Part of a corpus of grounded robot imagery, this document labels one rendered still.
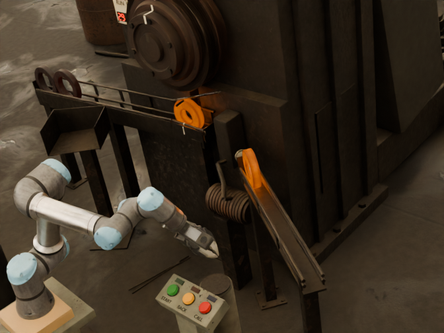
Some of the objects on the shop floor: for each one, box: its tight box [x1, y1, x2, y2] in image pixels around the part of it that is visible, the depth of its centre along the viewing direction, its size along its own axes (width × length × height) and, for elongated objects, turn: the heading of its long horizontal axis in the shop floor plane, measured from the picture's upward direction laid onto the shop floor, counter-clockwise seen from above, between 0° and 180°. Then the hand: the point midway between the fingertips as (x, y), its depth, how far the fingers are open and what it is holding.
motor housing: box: [205, 183, 252, 291], centre depth 310 cm, size 13×22×54 cm, turn 61°
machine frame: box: [121, 0, 389, 266], centre depth 329 cm, size 73×108×176 cm
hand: (217, 254), depth 242 cm, fingers closed
